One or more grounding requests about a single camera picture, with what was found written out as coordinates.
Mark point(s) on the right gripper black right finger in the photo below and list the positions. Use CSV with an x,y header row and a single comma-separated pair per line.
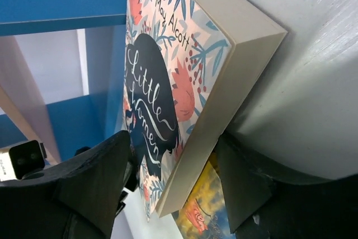
x,y
265,199

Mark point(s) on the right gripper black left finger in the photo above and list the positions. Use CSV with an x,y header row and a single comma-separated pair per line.
x,y
77,198

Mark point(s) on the Little Women book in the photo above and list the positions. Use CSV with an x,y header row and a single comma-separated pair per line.
x,y
189,65

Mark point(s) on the Animal Farm book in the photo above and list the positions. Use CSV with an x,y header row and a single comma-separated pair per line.
x,y
204,214

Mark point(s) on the blue and yellow bookshelf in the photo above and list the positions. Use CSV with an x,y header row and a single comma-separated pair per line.
x,y
62,64

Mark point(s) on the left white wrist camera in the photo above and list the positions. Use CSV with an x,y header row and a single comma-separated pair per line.
x,y
27,157

